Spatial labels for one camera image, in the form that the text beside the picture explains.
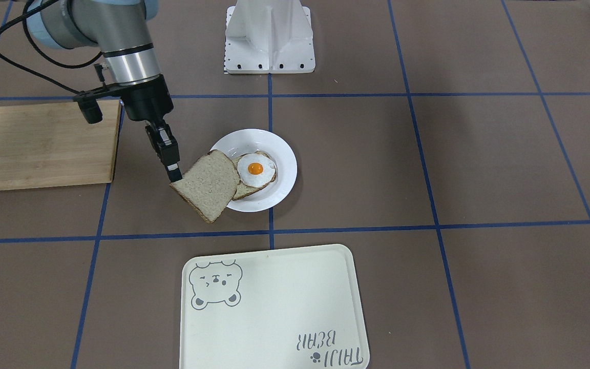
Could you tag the white camera mast base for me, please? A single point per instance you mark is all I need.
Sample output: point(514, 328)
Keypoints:
point(268, 37)

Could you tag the white round plate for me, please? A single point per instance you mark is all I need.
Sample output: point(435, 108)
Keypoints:
point(246, 141)

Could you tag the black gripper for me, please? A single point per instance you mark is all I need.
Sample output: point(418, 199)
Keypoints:
point(147, 101)

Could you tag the bread slice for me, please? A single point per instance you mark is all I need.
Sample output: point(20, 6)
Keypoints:
point(209, 185)
point(242, 190)

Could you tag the cream bear serving tray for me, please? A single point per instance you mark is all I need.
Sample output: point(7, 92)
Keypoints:
point(286, 308)

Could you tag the bread slice under egg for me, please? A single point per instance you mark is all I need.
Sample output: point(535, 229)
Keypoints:
point(242, 190)

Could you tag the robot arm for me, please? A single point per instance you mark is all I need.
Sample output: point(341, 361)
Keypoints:
point(119, 30)

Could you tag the fried egg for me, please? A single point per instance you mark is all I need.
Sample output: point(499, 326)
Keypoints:
point(256, 170)

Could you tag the wooden cutting board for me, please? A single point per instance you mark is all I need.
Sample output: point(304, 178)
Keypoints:
point(51, 145)

